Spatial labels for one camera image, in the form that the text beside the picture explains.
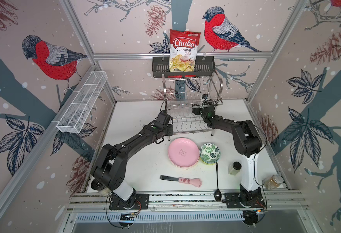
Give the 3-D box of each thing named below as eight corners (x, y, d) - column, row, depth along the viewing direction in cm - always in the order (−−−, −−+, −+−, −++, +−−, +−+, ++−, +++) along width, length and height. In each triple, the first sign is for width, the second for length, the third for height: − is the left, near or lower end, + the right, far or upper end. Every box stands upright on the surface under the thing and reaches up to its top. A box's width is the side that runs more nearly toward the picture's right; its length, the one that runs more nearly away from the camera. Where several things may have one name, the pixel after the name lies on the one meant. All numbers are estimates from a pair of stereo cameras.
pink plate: (167, 168, 86) (167, 166, 83) (168, 140, 99) (168, 138, 96) (200, 168, 86) (200, 166, 83) (196, 140, 99) (197, 138, 96)
